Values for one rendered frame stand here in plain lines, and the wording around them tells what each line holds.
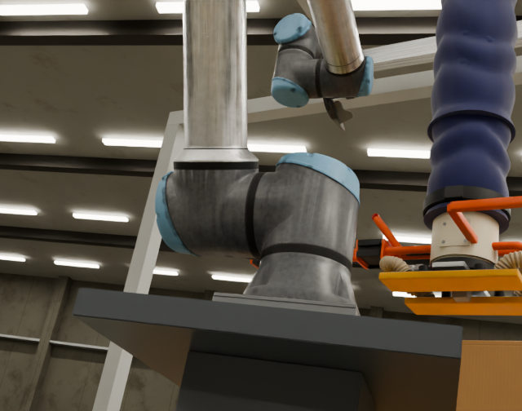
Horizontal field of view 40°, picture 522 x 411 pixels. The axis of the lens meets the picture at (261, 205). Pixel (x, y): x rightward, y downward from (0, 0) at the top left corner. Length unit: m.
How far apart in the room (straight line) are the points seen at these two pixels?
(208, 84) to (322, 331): 0.51
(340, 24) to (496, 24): 0.79
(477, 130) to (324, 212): 0.93
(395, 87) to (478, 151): 2.70
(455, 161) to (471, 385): 0.63
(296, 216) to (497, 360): 0.66
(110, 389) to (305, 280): 3.78
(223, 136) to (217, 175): 0.07
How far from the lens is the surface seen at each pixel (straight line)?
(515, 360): 1.62
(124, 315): 0.96
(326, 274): 1.10
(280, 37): 1.73
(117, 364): 4.82
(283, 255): 1.12
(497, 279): 1.77
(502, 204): 1.68
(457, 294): 1.90
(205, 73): 1.22
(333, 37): 1.53
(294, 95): 1.67
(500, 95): 2.08
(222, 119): 1.22
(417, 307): 2.02
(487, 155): 1.99
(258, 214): 1.17
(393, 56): 4.37
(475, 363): 1.64
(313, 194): 1.15
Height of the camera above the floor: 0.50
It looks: 24 degrees up
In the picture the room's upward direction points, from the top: 11 degrees clockwise
